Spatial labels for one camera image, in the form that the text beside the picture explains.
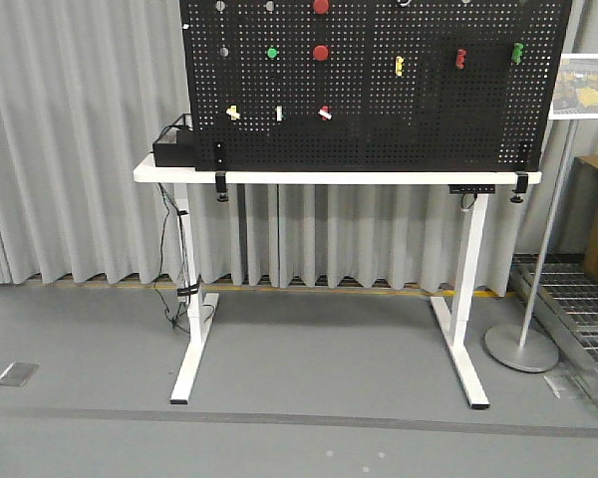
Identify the red mushroom button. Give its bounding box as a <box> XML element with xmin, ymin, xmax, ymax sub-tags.
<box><xmin>312</xmin><ymin>44</ymin><xmax>330</xmax><ymax>62</ymax></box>
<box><xmin>313</xmin><ymin>0</ymin><xmax>330</xmax><ymax>15</ymax></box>

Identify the yellow toggle switch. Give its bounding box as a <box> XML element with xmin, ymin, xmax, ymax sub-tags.
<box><xmin>226</xmin><ymin>105</ymin><xmax>240</xmax><ymax>120</ymax></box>

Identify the lower red mushroom button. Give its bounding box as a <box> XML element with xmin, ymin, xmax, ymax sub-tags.
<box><xmin>312</xmin><ymin>44</ymin><xmax>330</xmax><ymax>62</ymax></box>

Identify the left black pegboard clamp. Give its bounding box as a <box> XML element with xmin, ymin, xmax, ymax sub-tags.
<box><xmin>213</xmin><ymin>141</ymin><xmax>228</xmax><ymax>202</ymax></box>

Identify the grey sign stand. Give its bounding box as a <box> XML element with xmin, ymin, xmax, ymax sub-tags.
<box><xmin>483</xmin><ymin>1</ymin><xmax>598</xmax><ymax>373</ymax></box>

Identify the black cable bundle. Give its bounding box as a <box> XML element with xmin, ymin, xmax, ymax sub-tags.
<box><xmin>151</xmin><ymin>182</ymin><xmax>204</xmax><ymax>336</ymax></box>

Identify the upper red mushroom button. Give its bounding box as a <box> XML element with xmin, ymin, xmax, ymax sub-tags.
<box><xmin>313</xmin><ymin>0</ymin><xmax>330</xmax><ymax>15</ymax></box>

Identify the right black pegboard clamp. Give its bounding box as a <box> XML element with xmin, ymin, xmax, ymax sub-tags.
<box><xmin>510</xmin><ymin>140</ymin><xmax>531</xmax><ymax>206</ymax></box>

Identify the desk height control panel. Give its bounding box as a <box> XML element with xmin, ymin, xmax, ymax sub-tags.
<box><xmin>448</xmin><ymin>184</ymin><xmax>495</xmax><ymax>194</ymax></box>

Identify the red toggle switch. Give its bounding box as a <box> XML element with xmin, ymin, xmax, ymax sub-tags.
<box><xmin>318</xmin><ymin>106</ymin><xmax>332</xmax><ymax>120</ymax></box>

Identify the metal floor plate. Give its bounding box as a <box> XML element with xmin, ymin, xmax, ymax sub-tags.
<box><xmin>0</xmin><ymin>361</ymin><xmax>39</xmax><ymax>387</ymax></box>

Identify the black pegboard clamp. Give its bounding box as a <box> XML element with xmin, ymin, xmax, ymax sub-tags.
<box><xmin>213</xmin><ymin>141</ymin><xmax>228</xmax><ymax>202</ymax></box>
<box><xmin>510</xmin><ymin>140</ymin><xmax>531</xmax><ymax>206</ymax></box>

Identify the yellow handle on pegboard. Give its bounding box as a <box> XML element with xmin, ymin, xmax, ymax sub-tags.
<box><xmin>395</xmin><ymin>56</ymin><xmax>405</xmax><ymax>77</ymax></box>

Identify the black perforated pegboard panel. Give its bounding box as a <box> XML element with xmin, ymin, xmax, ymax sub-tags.
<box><xmin>179</xmin><ymin>1</ymin><xmax>572</xmax><ymax>172</ymax></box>

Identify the red handle on pegboard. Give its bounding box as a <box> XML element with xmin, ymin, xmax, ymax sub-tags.
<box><xmin>455</xmin><ymin>49</ymin><xmax>467</xmax><ymax>70</ymax></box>

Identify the white standing desk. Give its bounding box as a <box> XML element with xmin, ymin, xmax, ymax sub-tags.
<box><xmin>133</xmin><ymin>153</ymin><xmax>542</xmax><ymax>410</ymax></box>

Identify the green handle on pegboard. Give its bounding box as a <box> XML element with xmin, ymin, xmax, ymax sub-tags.
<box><xmin>511</xmin><ymin>42</ymin><xmax>524</xmax><ymax>65</ymax></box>

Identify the metal floor grating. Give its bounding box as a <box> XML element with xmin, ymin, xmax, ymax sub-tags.
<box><xmin>533</xmin><ymin>262</ymin><xmax>598</xmax><ymax>407</ymax></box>

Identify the black electronics box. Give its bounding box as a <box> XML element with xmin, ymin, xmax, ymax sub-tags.
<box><xmin>151</xmin><ymin>113</ymin><xmax>198</xmax><ymax>167</ymax></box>

